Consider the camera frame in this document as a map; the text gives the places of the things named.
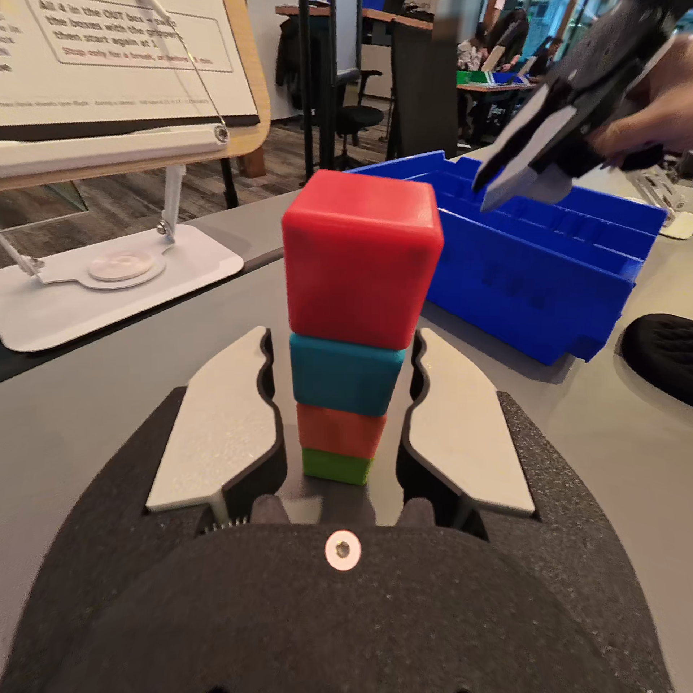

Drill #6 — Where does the wooden instruction sign board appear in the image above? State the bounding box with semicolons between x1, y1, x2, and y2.
0;0;273;191

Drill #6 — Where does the white sign stand base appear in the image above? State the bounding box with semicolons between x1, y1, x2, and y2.
0;163;247;354

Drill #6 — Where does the green magnetic cube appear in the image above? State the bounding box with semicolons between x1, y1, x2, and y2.
301;446;374;486

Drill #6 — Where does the orange magnetic cube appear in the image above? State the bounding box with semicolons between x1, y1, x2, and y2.
296;402;388;460

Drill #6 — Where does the red magnetic cube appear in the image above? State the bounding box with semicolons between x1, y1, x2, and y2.
282;170;446;350

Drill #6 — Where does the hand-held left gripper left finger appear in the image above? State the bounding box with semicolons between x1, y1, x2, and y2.
145;327;289;525

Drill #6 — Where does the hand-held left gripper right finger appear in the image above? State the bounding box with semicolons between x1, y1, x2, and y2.
397;328;538;527

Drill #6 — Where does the black partition panel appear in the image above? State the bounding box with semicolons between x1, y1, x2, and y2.
388;20;464;163

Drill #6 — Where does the teal magnetic cube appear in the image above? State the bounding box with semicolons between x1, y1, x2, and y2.
288;333;409;419

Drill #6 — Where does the black textured mat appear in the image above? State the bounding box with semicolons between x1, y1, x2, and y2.
620;313;693;408

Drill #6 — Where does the person's right hand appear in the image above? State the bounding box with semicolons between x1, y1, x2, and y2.
590;31;693;165

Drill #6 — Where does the blue plastic bin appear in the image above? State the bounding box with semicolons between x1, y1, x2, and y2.
347;150;670;368

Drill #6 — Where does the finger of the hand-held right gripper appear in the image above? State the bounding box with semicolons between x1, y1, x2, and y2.
509;161;575;206
474;83;582;213

